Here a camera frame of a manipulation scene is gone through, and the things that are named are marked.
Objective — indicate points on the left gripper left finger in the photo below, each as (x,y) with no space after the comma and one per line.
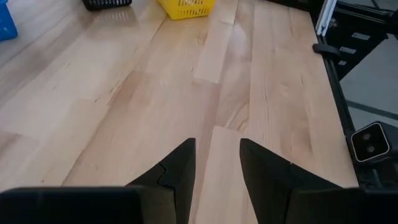
(177,174)

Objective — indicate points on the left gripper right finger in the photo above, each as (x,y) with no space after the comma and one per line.
(267,180)

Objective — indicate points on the black table clamp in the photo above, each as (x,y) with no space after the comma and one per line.
(323,49)

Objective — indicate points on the yellow plastic basket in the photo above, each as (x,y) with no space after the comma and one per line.
(186,9)

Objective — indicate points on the black plastic basket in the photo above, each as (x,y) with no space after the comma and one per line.
(105,3)

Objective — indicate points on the blue plastic basket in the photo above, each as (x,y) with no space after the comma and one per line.
(7,20)

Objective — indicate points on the small grey camera module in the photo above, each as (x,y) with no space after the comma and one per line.
(370,143)

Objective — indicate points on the silver aluminium rail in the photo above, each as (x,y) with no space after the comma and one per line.
(326,17)

